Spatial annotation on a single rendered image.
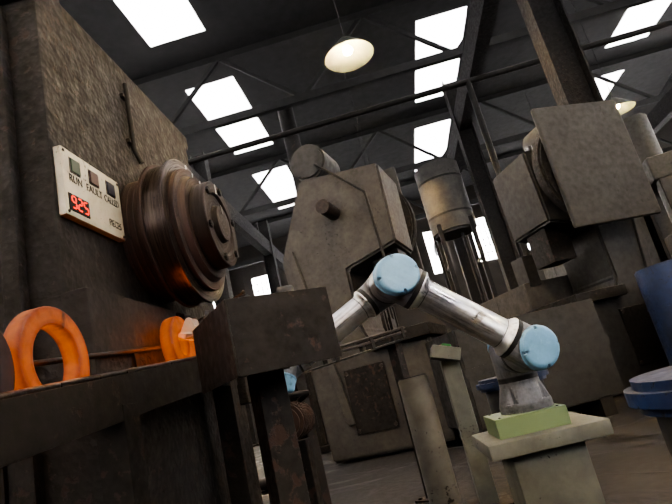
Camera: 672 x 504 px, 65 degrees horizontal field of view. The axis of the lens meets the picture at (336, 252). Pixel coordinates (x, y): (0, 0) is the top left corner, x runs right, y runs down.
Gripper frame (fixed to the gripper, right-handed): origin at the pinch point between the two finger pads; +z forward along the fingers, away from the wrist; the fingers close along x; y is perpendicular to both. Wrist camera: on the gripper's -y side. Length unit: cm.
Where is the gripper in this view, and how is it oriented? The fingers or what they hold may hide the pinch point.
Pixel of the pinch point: (177, 337)
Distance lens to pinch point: 151.2
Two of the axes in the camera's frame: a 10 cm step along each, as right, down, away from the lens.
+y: 0.2, -9.8, 2.2
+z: -9.9, 0.1, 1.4
